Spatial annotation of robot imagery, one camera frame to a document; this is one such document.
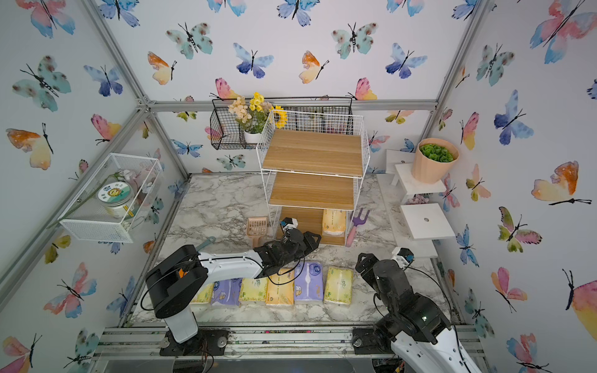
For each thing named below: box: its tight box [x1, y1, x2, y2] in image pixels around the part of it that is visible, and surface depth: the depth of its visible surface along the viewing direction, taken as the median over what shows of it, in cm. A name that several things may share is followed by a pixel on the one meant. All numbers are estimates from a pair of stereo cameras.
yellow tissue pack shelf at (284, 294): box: [265, 268, 295, 305], surface depth 81 cm
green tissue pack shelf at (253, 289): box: [239, 276, 269, 303], surface depth 82 cm
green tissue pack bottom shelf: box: [324, 266, 353, 305], surface depth 83 cm
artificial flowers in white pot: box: [228, 91, 289, 144], surface depth 85 cm
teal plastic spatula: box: [195, 236, 217, 252], surface depth 100 cm
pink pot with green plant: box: [411, 137, 460, 185], surface depth 82 cm
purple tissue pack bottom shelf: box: [293, 261, 324, 301], surface depth 82 cm
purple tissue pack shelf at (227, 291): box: [211, 277, 244, 307], surface depth 81 cm
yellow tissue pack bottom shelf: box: [322, 209, 346, 236], surface depth 98 cm
